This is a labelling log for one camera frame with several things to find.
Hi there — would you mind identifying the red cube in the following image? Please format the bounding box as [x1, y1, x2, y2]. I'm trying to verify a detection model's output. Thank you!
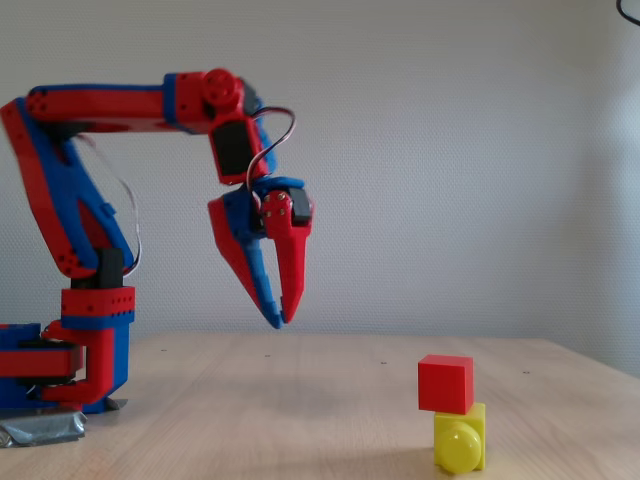
[417, 354, 475, 416]

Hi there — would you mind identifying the yellow block with round knob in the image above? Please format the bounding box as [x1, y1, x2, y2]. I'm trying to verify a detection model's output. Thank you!
[432, 402, 487, 475]

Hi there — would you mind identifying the black hanging cable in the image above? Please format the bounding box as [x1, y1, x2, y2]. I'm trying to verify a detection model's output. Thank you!
[615, 0, 640, 26]

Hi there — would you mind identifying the red white black servo cable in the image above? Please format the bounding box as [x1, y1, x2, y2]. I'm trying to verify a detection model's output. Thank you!
[82, 132, 144, 275]
[246, 106, 299, 201]

